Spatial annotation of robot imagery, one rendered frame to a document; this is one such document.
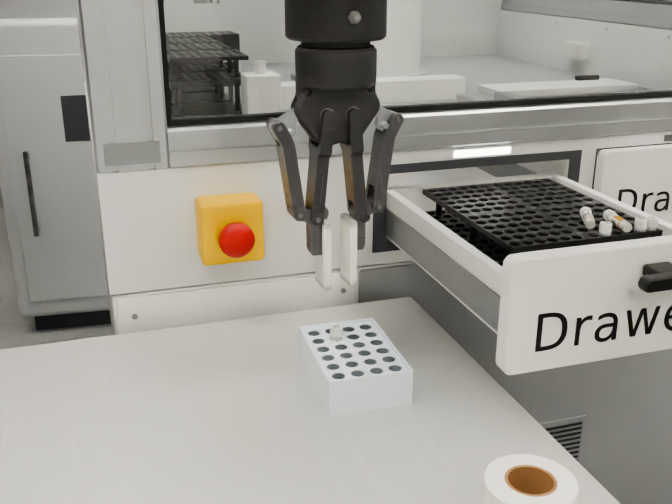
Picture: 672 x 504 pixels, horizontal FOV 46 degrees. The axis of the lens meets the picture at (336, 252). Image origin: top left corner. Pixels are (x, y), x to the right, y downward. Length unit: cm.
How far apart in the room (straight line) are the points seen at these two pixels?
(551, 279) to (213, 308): 44
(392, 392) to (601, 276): 22
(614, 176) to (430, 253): 34
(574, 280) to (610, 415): 62
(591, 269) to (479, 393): 18
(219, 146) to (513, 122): 37
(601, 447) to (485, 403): 56
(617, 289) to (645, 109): 44
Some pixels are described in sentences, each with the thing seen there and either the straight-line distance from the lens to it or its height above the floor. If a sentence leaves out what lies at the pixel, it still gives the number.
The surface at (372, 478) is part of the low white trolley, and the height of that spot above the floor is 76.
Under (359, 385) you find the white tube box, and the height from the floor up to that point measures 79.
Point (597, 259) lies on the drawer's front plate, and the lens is 73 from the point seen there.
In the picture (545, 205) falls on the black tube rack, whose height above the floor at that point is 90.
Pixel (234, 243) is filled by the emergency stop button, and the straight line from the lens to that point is 88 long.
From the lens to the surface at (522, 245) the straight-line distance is 81.
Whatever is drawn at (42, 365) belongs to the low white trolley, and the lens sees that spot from 91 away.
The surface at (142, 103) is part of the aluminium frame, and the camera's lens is 90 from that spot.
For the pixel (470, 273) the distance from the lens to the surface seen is 80.
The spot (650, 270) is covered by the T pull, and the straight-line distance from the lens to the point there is 76.
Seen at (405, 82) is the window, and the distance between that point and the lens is 99.
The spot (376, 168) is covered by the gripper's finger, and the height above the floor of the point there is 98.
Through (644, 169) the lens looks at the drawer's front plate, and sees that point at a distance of 115.
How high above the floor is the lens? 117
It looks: 20 degrees down
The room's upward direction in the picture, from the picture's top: straight up
